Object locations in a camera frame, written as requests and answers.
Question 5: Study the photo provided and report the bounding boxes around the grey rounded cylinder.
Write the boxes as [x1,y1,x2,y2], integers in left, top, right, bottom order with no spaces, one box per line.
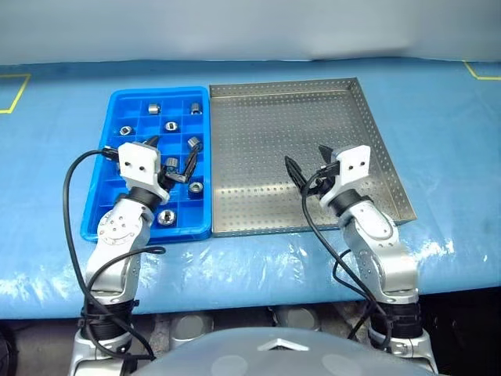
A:
[273,306,323,334]
[171,312,215,346]

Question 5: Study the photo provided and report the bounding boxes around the blue plastic table cover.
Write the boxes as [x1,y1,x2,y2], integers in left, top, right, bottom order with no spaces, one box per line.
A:
[0,57,501,320]

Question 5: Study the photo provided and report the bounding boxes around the perforated metal tray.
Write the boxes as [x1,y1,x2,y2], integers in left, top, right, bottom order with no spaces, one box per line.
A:
[209,77,417,239]

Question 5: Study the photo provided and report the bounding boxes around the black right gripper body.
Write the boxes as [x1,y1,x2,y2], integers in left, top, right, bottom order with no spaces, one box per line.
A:
[304,171,338,203]

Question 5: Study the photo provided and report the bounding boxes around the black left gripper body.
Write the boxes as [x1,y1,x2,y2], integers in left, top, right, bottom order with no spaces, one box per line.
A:
[157,165,185,193]

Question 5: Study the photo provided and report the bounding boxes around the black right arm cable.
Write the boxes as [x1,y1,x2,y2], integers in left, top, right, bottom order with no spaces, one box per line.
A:
[300,162,392,352]

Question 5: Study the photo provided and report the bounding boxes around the blue compartment tray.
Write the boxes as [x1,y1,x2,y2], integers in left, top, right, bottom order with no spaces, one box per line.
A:
[80,85,213,244]

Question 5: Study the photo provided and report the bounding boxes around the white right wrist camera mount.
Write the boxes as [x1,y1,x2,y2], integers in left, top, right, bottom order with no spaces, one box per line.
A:
[319,144,371,208]

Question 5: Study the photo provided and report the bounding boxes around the grey robot torso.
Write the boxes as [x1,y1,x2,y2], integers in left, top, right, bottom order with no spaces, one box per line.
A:
[132,327,436,376]

